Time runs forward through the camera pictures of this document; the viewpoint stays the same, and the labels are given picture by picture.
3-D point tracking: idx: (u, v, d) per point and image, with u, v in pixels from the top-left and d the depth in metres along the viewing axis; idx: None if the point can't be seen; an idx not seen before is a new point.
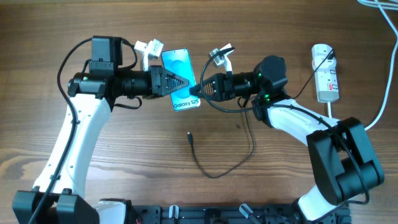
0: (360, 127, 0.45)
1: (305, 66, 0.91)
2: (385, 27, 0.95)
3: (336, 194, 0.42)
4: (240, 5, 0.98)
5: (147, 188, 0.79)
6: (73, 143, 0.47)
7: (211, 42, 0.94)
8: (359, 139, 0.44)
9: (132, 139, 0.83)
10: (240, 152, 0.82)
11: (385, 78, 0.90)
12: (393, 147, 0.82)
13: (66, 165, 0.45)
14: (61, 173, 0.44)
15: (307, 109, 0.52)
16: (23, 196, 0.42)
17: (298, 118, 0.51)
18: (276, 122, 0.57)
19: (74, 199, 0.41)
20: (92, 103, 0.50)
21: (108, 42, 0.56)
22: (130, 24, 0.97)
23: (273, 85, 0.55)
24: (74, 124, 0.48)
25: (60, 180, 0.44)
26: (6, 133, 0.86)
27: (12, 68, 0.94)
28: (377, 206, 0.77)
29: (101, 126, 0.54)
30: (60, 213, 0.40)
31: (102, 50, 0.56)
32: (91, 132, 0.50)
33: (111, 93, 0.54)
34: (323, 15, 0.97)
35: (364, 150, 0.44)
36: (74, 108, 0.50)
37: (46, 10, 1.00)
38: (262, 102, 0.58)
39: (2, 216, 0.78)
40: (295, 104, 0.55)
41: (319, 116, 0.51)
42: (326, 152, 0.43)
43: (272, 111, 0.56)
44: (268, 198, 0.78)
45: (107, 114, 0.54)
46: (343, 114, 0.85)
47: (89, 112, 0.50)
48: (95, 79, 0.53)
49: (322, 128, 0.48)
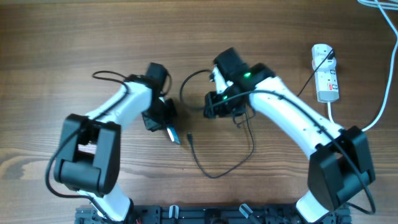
0: (364, 139, 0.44)
1: (305, 66, 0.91)
2: (386, 27, 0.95)
3: (334, 205, 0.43)
4: (240, 6, 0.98)
5: (146, 188, 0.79)
6: (122, 103, 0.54)
7: (211, 42, 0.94)
8: (363, 152, 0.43)
9: (132, 139, 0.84)
10: (240, 152, 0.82)
11: (385, 78, 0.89)
12: (393, 147, 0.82)
13: (114, 111, 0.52)
14: (111, 113, 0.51)
15: (302, 106, 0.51)
16: (74, 117, 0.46)
17: (291, 114, 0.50)
18: (259, 106, 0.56)
19: (117, 129, 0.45)
20: (141, 86, 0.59)
21: (161, 68, 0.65)
22: (130, 24, 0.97)
23: (218, 58, 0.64)
24: (126, 93, 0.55)
25: (108, 116, 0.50)
26: (6, 133, 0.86)
27: (13, 68, 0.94)
28: (377, 206, 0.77)
29: (138, 112, 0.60)
30: (102, 135, 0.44)
31: (154, 71, 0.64)
32: (133, 107, 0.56)
33: (154, 94, 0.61)
34: (323, 15, 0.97)
35: (365, 162, 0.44)
36: (128, 86, 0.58)
37: (47, 10, 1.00)
38: (240, 78, 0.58)
39: (2, 216, 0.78)
40: (282, 91, 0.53)
41: (318, 117, 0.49)
42: (333, 171, 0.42)
43: (257, 96, 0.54)
44: (267, 199, 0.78)
45: (145, 104, 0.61)
46: (343, 114, 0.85)
47: (138, 91, 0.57)
48: (141, 78, 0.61)
49: (323, 139, 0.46)
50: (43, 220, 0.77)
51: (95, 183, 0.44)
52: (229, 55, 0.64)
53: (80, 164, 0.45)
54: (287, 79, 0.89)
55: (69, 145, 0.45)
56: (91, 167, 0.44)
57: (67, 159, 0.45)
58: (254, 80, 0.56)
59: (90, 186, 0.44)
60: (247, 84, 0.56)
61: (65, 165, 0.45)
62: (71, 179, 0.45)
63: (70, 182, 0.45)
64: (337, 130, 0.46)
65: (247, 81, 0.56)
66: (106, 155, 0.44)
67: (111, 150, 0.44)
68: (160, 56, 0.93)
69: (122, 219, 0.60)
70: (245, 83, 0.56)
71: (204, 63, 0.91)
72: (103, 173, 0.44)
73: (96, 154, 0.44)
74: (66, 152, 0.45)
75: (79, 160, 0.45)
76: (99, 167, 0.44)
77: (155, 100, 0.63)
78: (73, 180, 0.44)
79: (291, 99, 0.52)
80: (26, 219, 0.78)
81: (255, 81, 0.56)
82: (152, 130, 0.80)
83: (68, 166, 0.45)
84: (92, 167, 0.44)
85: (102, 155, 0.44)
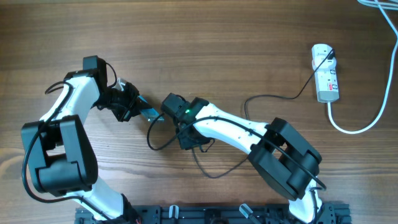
0: (288, 126, 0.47)
1: (305, 66, 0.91)
2: (386, 27, 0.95)
3: (291, 194, 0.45)
4: (240, 6, 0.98)
5: (146, 188, 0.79)
6: (71, 96, 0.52)
7: (210, 42, 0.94)
8: (292, 137, 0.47)
9: (132, 139, 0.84)
10: (240, 152, 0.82)
11: (385, 78, 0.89)
12: (393, 147, 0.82)
13: (66, 106, 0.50)
14: (63, 110, 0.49)
15: (234, 119, 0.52)
16: (29, 126, 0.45)
17: (228, 130, 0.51)
18: (207, 133, 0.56)
19: (74, 117, 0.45)
20: (83, 78, 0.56)
21: (96, 58, 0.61)
22: (130, 24, 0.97)
23: (165, 104, 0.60)
24: (70, 87, 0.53)
25: (61, 113, 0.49)
26: (6, 133, 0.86)
27: (12, 68, 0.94)
28: (377, 206, 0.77)
29: (91, 102, 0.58)
30: (63, 128, 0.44)
31: (88, 65, 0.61)
32: (84, 98, 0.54)
33: (99, 82, 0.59)
34: (323, 15, 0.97)
35: (298, 144, 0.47)
36: (69, 82, 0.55)
37: (47, 10, 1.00)
38: (183, 117, 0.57)
39: (2, 216, 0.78)
40: (217, 112, 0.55)
41: (247, 122, 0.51)
42: (269, 162, 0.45)
43: (198, 126, 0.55)
44: (268, 199, 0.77)
45: (95, 93, 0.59)
46: (343, 114, 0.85)
47: (81, 83, 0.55)
48: (81, 73, 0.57)
49: (255, 140, 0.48)
50: (42, 220, 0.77)
51: (78, 175, 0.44)
52: (170, 99, 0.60)
53: (55, 165, 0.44)
54: (287, 79, 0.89)
55: (37, 150, 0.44)
56: (68, 163, 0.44)
57: (40, 167, 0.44)
58: (193, 111, 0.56)
59: (74, 180, 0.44)
60: (189, 119, 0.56)
61: (41, 172, 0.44)
62: (53, 183, 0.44)
63: (54, 186, 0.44)
64: (262, 127, 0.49)
65: (189, 115, 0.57)
66: (76, 147, 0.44)
67: (78, 139, 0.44)
68: (160, 56, 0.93)
69: (120, 214, 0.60)
70: (187, 117, 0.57)
71: (204, 63, 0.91)
72: (81, 162, 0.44)
73: (64, 149, 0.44)
74: (36, 159, 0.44)
75: (53, 163, 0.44)
76: (74, 160, 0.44)
77: (102, 88, 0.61)
78: (55, 182, 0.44)
79: (226, 117, 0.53)
80: (26, 219, 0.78)
81: (195, 113, 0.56)
82: (121, 120, 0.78)
83: (44, 173, 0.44)
84: (67, 162, 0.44)
85: (72, 147, 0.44)
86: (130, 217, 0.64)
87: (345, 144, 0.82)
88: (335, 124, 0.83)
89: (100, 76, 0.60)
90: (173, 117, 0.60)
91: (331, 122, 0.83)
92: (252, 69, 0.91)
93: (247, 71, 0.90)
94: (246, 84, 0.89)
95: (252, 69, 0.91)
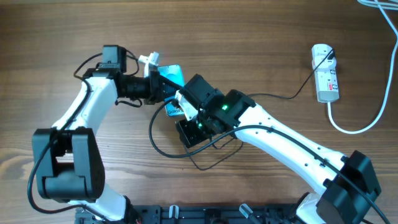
0: (366, 162, 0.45)
1: (305, 66, 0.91)
2: (386, 27, 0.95)
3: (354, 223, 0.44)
4: (240, 6, 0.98)
5: (147, 188, 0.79)
6: (87, 101, 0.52)
7: (210, 42, 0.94)
8: (368, 174, 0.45)
9: (132, 139, 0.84)
10: (241, 152, 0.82)
11: (385, 78, 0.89)
12: (393, 146, 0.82)
13: (81, 114, 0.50)
14: (77, 117, 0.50)
15: (292, 135, 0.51)
16: (41, 133, 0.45)
17: (290, 150, 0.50)
18: (244, 137, 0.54)
19: (88, 132, 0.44)
20: (102, 81, 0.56)
21: (116, 50, 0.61)
22: (130, 24, 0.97)
23: (186, 87, 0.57)
24: (88, 92, 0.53)
25: (75, 122, 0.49)
26: (5, 132, 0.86)
27: (12, 68, 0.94)
28: (378, 205, 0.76)
29: (109, 106, 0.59)
30: (74, 141, 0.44)
31: (109, 56, 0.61)
32: (100, 103, 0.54)
33: (118, 82, 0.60)
34: (322, 15, 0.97)
35: (371, 181, 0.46)
36: (88, 82, 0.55)
37: (46, 10, 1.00)
38: (217, 112, 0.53)
39: (2, 216, 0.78)
40: (273, 124, 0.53)
41: (315, 147, 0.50)
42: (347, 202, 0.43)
43: (244, 131, 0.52)
44: (268, 199, 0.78)
45: (113, 96, 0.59)
46: (343, 114, 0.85)
47: (100, 86, 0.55)
48: (100, 72, 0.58)
49: (330, 174, 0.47)
50: (42, 220, 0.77)
51: (83, 188, 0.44)
52: (195, 83, 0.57)
53: (63, 176, 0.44)
54: (287, 79, 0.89)
55: (46, 161, 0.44)
56: (74, 175, 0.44)
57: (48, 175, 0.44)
58: (234, 111, 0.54)
59: (80, 193, 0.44)
60: (227, 117, 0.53)
61: (48, 180, 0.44)
62: (58, 193, 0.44)
63: (58, 195, 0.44)
64: (339, 160, 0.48)
65: (227, 113, 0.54)
66: (85, 161, 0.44)
67: (87, 154, 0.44)
68: (160, 56, 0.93)
69: (121, 216, 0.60)
70: (226, 117, 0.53)
71: (204, 63, 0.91)
72: (88, 176, 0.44)
73: (74, 162, 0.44)
74: (45, 168, 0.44)
75: (60, 173, 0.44)
76: (82, 173, 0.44)
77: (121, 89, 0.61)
78: (60, 193, 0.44)
79: (280, 130, 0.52)
80: (25, 219, 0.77)
81: (235, 114, 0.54)
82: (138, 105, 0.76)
83: (51, 181, 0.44)
84: (74, 174, 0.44)
85: (81, 162, 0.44)
86: (131, 220, 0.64)
87: (346, 144, 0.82)
88: (335, 124, 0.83)
89: (119, 76, 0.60)
90: (195, 104, 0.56)
91: (331, 122, 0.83)
92: (252, 69, 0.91)
93: (246, 71, 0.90)
94: (245, 84, 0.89)
95: (252, 69, 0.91)
